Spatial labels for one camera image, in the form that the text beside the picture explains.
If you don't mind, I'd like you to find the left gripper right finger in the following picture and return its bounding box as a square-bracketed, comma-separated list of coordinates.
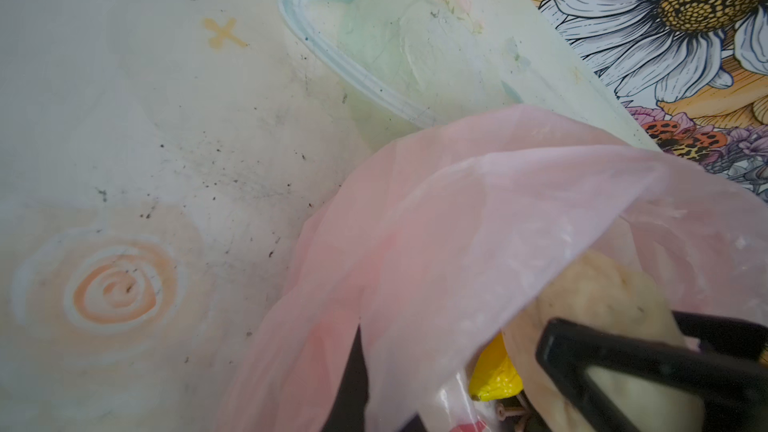
[536, 311, 767, 431]

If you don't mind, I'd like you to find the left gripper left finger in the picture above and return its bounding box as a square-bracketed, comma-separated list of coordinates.
[322, 330, 369, 432]

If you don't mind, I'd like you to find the beige fake potato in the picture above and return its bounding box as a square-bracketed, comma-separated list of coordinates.
[502, 250, 706, 432]

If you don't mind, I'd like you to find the pink plastic bag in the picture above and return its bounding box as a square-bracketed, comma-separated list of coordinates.
[216, 105, 767, 431]

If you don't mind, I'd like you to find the yellow fake banana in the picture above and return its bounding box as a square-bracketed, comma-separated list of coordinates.
[468, 333, 524, 402]

